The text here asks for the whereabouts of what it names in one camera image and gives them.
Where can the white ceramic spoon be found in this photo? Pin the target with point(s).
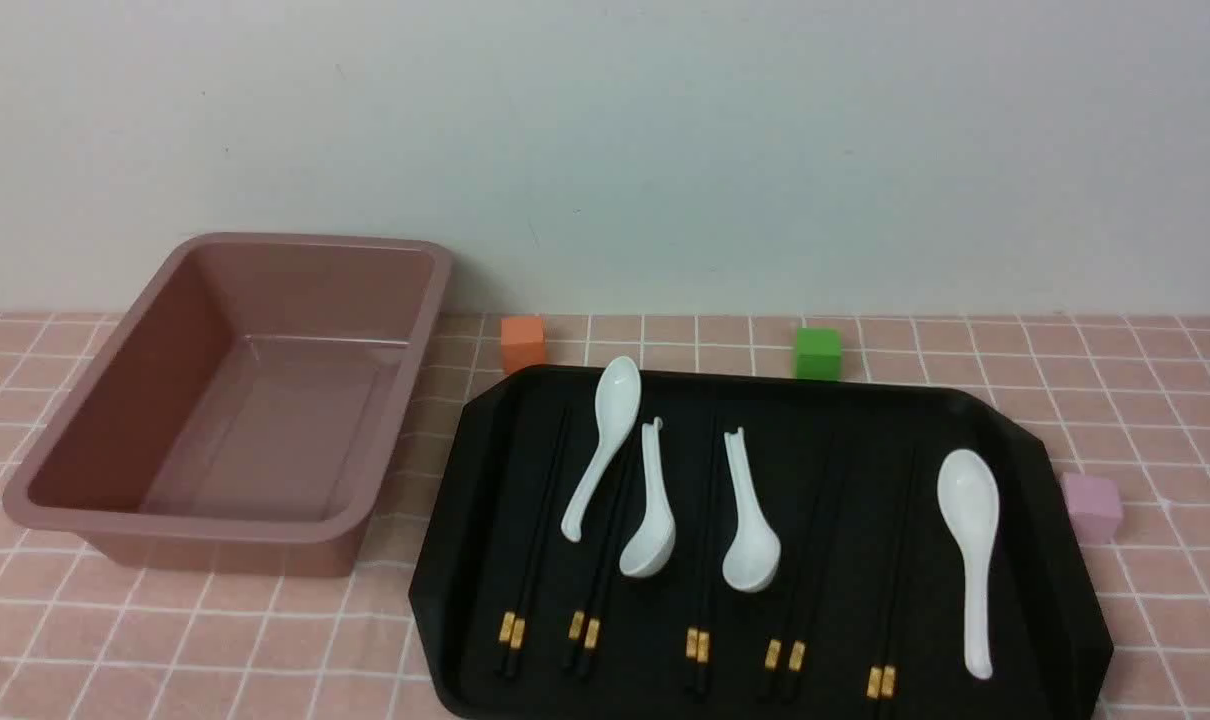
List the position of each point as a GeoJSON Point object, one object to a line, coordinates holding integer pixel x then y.
{"type": "Point", "coordinates": [753, 557]}
{"type": "Point", "coordinates": [650, 547]}
{"type": "Point", "coordinates": [617, 405]}
{"type": "Point", "coordinates": [970, 504]}

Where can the black chopstick gold band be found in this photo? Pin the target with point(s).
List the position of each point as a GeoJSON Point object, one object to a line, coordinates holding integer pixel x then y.
{"type": "Point", "coordinates": [896, 608]}
{"type": "Point", "coordinates": [699, 570]}
{"type": "Point", "coordinates": [707, 575]}
{"type": "Point", "coordinates": [599, 568]}
{"type": "Point", "coordinates": [525, 560]}
{"type": "Point", "coordinates": [813, 570]}
{"type": "Point", "coordinates": [537, 570]}
{"type": "Point", "coordinates": [794, 556]}
{"type": "Point", "coordinates": [888, 587]}
{"type": "Point", "coordinates": [608, 569]}

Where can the orange cube block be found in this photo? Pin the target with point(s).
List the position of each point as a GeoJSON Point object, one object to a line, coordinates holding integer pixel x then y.
{"type": "Point", "coordinates": [522, 342]}

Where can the black plastic tray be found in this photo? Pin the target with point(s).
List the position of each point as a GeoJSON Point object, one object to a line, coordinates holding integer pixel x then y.
{"type": "Point", "coordinates": [496, 581]}

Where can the green cube block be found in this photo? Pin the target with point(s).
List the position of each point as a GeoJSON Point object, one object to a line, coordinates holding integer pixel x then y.
{"type": "Point", "coordinates": [818, 354]}

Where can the pink rectangular plastic bin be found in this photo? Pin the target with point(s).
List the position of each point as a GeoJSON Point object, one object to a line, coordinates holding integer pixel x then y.
{"type": "Point", "coordinates": [242, 415]}

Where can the pink cube block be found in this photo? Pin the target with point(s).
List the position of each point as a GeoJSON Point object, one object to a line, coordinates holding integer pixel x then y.
{"type": "Point", "coordinates": [1094, 505]}

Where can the pink checkered tablecloth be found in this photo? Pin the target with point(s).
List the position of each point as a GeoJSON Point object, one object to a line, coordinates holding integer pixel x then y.
{"type": "Point", "coordinates": [1124, 397]}

